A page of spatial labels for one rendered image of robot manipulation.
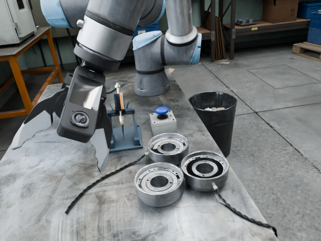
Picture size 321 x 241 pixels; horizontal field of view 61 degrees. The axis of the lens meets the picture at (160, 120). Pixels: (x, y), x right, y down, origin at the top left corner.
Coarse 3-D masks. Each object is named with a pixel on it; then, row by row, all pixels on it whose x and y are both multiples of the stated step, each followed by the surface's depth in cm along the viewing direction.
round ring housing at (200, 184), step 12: (192, 156) 65; (204, 156) 65; (216, 156) 64; (192, 168) 61; (204, 168) 64; (216, 168) 61; (228, 168) 59; (192, 180) 58; (204, 180) 56; (216, 180) 57
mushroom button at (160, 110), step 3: (156, 108) 81; (159, 108) 80; (162, 108) 80; (165, 108) 80; (156, 111) 80; (159, 111) 79; (162, 111) 79; (165, 111) 79; (168, 111) 80; (162, 114) 79
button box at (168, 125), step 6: (150, 114) 84; (156, 114) 84; (168, 114) 83; (150, 120) 84; (156, 120) 80; (162, 120) 80; (168, 120) 79; (174, 120) 79; (156, 126) 79; (162, 126) 79; (168, 126) 80; (174, 126) 80; (156, 132) 80; (162, 132) 80; (168, 132) 80; (174, 132) 81
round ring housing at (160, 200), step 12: (144, 168) 61; (156, 168) 63; (168, 168) 62; (156, 180) 61; (168, 180) 59; (180, 180) 58; (144, 192) 54; (168, 192) 54; (180, 192) 56; (156, 204) 56; (168, 204) 56
